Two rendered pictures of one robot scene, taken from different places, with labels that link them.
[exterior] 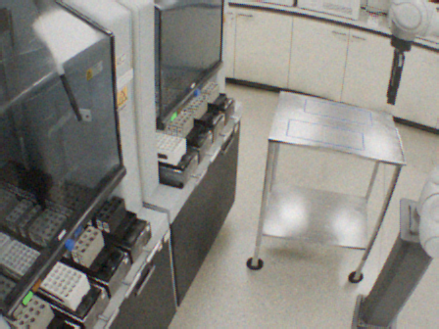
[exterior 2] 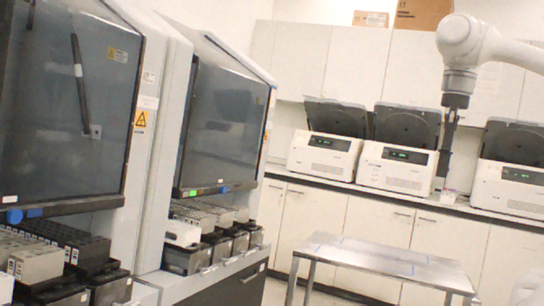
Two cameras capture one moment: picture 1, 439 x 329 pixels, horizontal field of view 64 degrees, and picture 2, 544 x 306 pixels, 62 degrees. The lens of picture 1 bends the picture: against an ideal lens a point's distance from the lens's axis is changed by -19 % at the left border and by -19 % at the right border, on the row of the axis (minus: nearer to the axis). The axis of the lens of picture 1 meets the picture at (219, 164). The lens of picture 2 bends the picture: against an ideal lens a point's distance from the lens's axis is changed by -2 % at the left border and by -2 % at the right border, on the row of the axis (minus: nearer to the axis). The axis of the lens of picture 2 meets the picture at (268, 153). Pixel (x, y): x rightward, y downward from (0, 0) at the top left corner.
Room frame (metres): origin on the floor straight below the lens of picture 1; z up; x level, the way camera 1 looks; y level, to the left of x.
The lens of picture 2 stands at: (-0.20, -0.15, 1.22)
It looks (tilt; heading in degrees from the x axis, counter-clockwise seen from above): 3 degrees down; 4
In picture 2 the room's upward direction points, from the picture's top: 9 degrees clockwise
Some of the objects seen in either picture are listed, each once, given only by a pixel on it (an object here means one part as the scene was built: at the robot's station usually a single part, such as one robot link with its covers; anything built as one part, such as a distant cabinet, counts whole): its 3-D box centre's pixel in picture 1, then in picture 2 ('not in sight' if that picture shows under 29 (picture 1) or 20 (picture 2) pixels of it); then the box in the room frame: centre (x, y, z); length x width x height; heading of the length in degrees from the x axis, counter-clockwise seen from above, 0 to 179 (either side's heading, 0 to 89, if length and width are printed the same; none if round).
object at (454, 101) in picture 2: (400, 50); (453, 110); (1.13, -0.56, 1.36); 0.08 x 0.07 x 0.09; 162
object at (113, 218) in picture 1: (115, 216); (91, 253); (0.88, 0.31, 0.85); 0.12 x 0.02 x 0.06; 162
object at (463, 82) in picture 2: (403, 29); (457, 84); (1.13, -0.56, 1.43); 0.09 x 0.09 x 0.06
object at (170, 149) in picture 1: (145, 145); (155, 228); (1.30, 0.28, 0.83); 0.30 x 0.10 x 0.06; 72
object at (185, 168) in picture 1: (117, 149); (121, 235); (1.34, 0.41, 0.78); 0.73 x 0.14 x 0.09; 72
